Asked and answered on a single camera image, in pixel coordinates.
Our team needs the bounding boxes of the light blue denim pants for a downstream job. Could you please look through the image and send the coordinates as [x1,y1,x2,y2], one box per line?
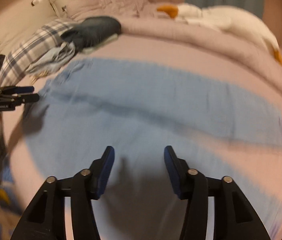
[23,58,282,239]

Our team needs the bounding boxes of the plaid checkered shirt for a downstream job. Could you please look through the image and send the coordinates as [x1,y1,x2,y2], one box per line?
[0,18,76,87]

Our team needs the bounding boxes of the light blue crumpled garment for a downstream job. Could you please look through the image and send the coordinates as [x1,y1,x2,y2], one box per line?
[26,42,76,75]

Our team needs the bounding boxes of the pale green folded cloth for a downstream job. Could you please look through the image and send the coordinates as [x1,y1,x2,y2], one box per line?
[81,34,119,55]

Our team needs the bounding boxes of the dark blue folded jeans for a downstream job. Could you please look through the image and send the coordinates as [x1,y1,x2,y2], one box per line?
[61,16,121,52]

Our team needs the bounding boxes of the pink quilted comforter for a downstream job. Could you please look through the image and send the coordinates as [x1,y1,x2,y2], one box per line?
[66,0,282,92]

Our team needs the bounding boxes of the white goose plush toy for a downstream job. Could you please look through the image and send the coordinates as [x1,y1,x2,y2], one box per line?
[157,3,282,66]

